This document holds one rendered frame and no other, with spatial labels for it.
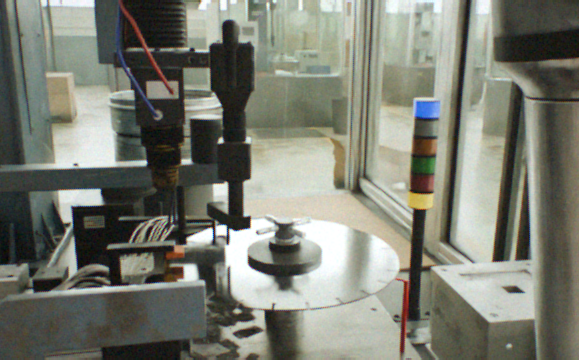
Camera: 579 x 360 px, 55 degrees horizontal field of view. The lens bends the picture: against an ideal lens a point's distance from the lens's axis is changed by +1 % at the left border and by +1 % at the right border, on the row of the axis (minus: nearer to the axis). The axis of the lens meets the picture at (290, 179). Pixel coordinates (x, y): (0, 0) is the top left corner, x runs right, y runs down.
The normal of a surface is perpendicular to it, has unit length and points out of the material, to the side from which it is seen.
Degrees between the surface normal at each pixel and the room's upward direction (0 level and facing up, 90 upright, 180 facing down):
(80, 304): 90
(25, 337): 90
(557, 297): 98
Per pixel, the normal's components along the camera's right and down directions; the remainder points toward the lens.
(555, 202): -0.91, 0.22
